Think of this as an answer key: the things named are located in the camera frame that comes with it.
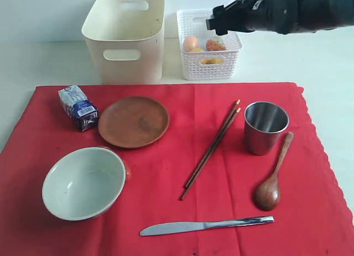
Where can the red table cloth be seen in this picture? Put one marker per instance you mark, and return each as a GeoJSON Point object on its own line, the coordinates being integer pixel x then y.
{"type": "Point", "coordinates": [312, 217]}

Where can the upper wooden chopstick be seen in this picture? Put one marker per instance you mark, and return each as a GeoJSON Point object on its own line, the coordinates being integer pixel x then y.
{"type": "Point", "coordinates": [233, 109]}

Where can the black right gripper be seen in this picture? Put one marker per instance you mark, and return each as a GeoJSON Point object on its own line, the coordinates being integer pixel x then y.
{"type": "Point", "coordinates": [239, 16]}

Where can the stainless steel cup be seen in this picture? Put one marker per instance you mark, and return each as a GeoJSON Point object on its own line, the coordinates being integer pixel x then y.
{"type": "Point", "coordinates": [264, 123]}

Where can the wooden chopstick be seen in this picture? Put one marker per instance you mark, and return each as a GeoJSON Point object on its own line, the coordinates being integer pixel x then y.
{"type": "Point", "coordinates": [214, 147]}
{"type": "Point", "coordinates": [233, 109]}

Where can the cream plastic bin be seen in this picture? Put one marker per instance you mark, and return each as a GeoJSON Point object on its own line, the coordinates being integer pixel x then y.
{"type": "Point", "coordinates": [125, 39]}

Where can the white perforated plastic basket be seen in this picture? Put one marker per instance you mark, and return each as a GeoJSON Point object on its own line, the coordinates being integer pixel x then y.
{"type": "Point", "coordinates": [193, 22]}

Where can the pale green ceramic bowl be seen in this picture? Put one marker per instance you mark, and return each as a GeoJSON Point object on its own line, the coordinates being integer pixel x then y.
{"type": "Point", "coordinates": [84, 184]}

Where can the brown egg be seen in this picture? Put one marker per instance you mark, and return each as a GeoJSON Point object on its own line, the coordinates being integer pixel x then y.
{"type": "Point", "coordinates": [190, 43]}

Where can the brown wooden plate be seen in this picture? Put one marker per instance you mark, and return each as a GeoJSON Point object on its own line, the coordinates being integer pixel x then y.
{"type": "Point", "coordinates": [133, 122]}

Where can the wooden spoon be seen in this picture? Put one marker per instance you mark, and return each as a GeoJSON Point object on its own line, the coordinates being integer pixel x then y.
{"type": "Point", "coordinates": [267, 195]}

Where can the blue white milk carton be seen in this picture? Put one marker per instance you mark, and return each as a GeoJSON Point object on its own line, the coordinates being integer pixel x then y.
{"type": "Point", "coordinates": [82, 112]}

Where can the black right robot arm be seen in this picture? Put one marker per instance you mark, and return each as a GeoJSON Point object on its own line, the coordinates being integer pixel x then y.
{"type": "Point", "coordinates": [281, 16]}

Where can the fried chicken piece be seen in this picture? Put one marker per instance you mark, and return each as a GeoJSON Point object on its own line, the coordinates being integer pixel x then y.
{"type": "Point", "coordinates": [214, 45]}

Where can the lower wooden chopstick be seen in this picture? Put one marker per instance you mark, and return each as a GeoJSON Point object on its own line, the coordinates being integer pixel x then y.
{"type": "Point", "coordinates": [214, 147]}

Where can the yellow orange fruit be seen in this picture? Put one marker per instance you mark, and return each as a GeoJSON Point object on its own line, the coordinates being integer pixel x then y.
{"type": "Point", "coordinates": [196, 50]}

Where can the silver table knife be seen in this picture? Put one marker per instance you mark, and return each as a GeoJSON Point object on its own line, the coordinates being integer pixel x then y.
{"type": "Point", "coordinates": [182, 227]}

